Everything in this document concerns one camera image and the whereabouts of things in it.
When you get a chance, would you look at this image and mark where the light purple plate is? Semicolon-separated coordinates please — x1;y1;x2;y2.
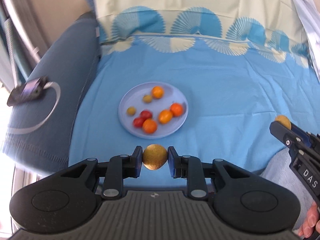
118;82;189;139

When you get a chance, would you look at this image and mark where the brown longan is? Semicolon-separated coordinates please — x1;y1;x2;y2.
143;94;153;103
274;115;292;130
126;106;136;116
143;144;168;171

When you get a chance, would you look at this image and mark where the grey fleece blanket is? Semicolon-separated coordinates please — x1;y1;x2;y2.
260;148;313;230

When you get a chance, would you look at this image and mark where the white patterned blanket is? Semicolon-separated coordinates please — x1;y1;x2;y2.
293;0;319;80

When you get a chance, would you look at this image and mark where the small red cherry tomato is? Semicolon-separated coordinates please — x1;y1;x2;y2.
139;110;153;120

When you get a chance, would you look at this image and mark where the right hand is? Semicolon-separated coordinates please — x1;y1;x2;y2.
298;202;320;238

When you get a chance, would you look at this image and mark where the yellow-orange kumquat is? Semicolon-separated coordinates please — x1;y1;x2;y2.
158;109;173;124

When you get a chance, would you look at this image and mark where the red-orange tangerine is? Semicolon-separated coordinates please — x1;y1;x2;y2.
170;103;184;117

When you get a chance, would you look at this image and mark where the large red tomato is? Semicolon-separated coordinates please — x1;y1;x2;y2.
132;116;145;128

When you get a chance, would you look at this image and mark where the blue patterned sofa cloth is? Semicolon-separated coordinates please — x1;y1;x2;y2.
69;0;319;172

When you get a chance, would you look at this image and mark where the white charging cable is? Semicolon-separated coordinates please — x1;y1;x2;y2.
8;81;61;136

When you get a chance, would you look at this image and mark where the blue denim sofa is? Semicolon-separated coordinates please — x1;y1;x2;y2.
4;0;100;175

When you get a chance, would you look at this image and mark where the large orange with stem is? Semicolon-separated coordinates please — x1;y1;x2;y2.
142;119;157;134

